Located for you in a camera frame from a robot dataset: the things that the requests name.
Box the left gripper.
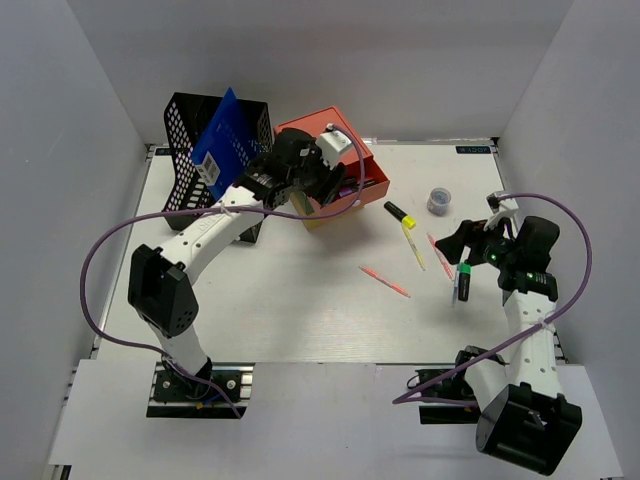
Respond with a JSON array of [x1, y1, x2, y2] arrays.
[[288, 139, 348, 206]]

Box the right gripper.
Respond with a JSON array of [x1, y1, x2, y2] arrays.
[[435, 213, 519, 269]]

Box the green highlighter marker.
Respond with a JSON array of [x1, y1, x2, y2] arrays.
[[457, 262, 471, 302]]

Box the yellow bottom drawer box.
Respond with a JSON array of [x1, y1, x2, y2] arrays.
[[290, 193, 364, 231]]

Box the yellow thin pen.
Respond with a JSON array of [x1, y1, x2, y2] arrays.
[[402, 224, 426, 271]]

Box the clear paperclip jar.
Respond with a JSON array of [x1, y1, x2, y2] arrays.
[[427, 187, 451, 216]]

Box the yellow highlighter marker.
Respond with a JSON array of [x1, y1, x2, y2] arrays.
[[383, 201, 416, 230]]

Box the salmon top drawer box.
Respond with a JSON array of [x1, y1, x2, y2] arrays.
[[273, 105, 391, 221]]

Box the orange thin pen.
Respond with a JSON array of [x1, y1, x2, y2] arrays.
[[359, 266, 411, 298]]

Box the blue plastic folder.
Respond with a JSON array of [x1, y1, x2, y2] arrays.
[[191, 88, 260, 202]]

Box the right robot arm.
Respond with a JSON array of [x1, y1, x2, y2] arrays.
[[435, 216, 582, 476]]

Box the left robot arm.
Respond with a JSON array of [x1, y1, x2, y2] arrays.
[[128, 128, 353, 399]]

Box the pink thin pen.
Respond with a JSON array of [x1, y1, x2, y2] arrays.
[[427, 233, 455, 282]]

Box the blue thin pen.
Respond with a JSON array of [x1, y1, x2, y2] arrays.
[[451, 271, 459, 307]]

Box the black mesh file holder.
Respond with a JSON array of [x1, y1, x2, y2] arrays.
[[163, 89, 273, 232]]

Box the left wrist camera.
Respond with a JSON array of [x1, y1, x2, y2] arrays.
[[316, 123, 353, 169]]

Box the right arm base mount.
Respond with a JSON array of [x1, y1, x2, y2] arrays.
[[418, 362, 506, 426]]

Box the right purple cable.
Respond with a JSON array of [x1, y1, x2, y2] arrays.
[[392, 192, 594, 406]]

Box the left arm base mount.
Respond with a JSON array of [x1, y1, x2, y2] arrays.
[[146, 362, 254, 419]]

